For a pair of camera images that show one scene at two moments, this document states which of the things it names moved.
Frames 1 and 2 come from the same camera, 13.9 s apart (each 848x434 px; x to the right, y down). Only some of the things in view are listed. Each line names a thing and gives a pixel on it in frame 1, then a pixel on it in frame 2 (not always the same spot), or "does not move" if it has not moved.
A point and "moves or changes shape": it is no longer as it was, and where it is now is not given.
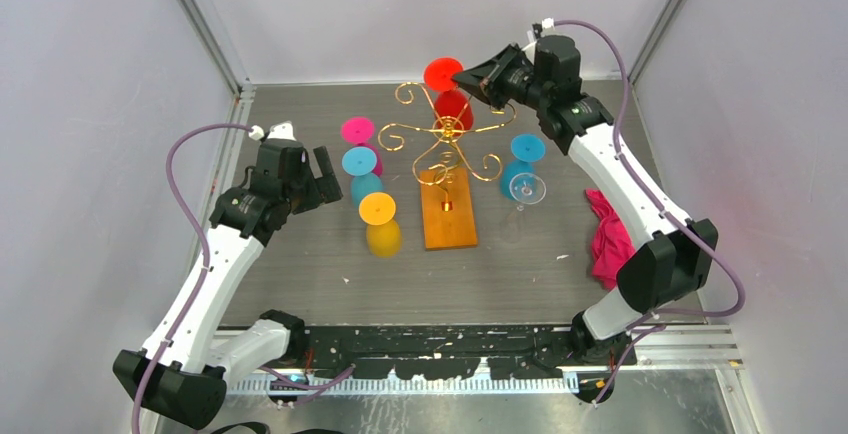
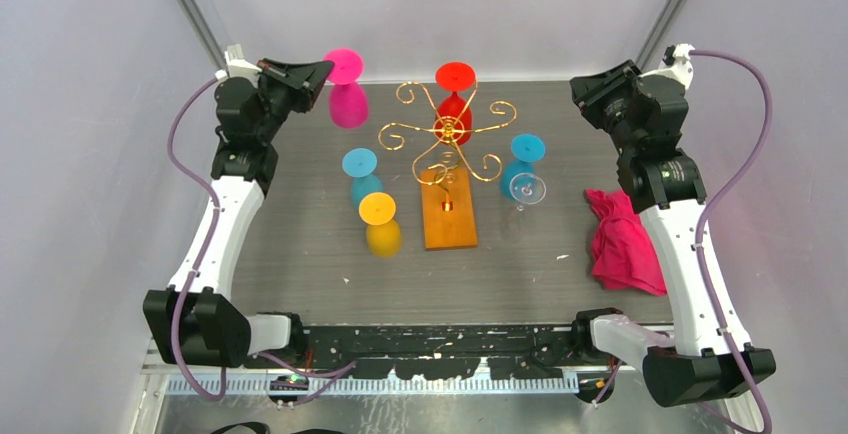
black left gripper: [324, 189] → [297, 78]
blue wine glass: [360, 162] does not move
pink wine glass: [359, 131] → [348, 101]
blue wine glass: [526, 150] does not move
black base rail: [458, 353] does not move
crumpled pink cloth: [612, 243] does not move
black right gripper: [474, 78] → [590, 92]
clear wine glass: [525, 189] does not move
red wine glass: [453, 112] moves or changes shape
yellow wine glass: [384, 236] does not move
